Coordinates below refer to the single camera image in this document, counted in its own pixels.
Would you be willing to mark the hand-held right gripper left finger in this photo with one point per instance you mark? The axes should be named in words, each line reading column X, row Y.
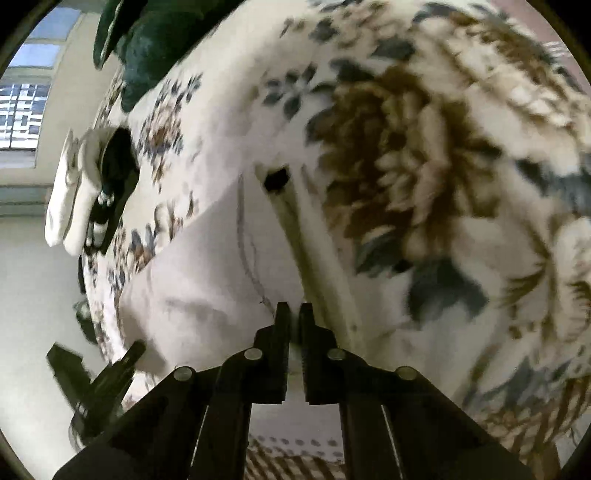
column 282, row 332

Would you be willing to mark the window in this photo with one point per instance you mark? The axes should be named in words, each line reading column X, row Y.
column 27, row 92

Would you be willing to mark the black folded cloth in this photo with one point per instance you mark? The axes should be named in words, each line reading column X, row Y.
column 117, row 170

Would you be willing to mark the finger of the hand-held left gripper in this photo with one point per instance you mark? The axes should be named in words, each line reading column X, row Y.
column 119, row 369

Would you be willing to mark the white small garment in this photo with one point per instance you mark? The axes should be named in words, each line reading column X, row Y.
column 217, row 277

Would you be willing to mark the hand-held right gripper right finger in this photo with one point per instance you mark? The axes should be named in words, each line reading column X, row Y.
column 306, row 332

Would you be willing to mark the dark green cloth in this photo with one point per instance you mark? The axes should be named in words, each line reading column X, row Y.
column 157, row 41

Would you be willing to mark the floral printed blanket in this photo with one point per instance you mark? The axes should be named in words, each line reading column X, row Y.
column 438, row 184

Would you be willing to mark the checkered cloth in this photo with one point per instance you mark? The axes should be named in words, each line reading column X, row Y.
column 295, row 457

